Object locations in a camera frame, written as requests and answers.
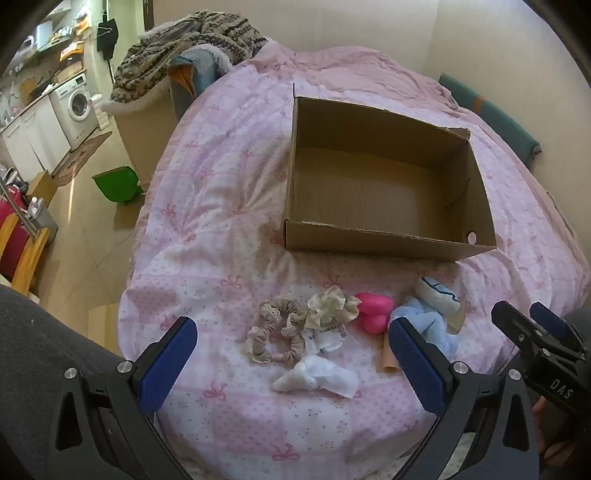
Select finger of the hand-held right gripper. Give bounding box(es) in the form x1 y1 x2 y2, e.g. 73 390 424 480
529 302 572 339
491 301 542 354

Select peach silicone piece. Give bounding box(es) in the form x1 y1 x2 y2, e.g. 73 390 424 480
381 339 400 374

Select small closed brown carton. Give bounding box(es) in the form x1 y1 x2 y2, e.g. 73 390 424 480
28 171 57 208

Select pink bow print quilt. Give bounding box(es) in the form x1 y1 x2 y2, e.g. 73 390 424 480
117 39 591 480

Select dotted beige scrunchie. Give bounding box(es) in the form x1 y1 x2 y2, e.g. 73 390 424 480
259 298 309 340

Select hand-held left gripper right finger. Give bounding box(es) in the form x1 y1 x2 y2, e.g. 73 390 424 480
389 318 541 480

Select brown patterned knit blanket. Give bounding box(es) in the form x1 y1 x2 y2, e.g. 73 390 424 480
110 11 269 104

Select pink heart sponge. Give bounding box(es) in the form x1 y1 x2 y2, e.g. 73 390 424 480
355 292 395 334

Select brown patterned rug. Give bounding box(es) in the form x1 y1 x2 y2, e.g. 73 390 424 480
51 131 113 185

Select black hanging garment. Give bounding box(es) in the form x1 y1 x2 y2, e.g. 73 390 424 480
96 18 119 60

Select grey trash can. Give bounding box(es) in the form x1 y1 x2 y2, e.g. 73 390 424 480
25 198 59 243

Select white paper label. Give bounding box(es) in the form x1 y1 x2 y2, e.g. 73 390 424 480
305 323 349 354

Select white sock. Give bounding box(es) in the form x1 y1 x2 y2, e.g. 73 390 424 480
271 357 361 398

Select light blue baby socks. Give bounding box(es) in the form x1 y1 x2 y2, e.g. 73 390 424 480
390 276 462 357

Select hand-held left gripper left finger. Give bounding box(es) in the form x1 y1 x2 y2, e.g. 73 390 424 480
44 316 199 480

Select green dustpan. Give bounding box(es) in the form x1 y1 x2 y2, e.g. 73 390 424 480
92 166 141 203

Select plain beige scrunchie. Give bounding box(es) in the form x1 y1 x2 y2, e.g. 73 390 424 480
245 323 308 368

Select grey blue cushion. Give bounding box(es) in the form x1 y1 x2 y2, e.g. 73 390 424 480
167 46 234 123

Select white kitchen cabinet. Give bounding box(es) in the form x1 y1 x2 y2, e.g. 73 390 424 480
0 95 70 176

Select cluttered wall shelf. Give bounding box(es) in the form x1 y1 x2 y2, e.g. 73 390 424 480
14 18 88 61

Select wooden chair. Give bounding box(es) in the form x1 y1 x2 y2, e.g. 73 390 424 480
0 212 51 296

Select white washing machine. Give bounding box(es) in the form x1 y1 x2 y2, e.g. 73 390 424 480
50 74 100 148

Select beige armchair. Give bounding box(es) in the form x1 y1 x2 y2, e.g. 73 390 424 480
100 83 185 192

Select cream floral scrunchie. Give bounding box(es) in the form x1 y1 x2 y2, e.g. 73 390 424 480
305 285 362 329

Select large cardboard box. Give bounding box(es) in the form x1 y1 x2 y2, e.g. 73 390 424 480
283 83 498 263

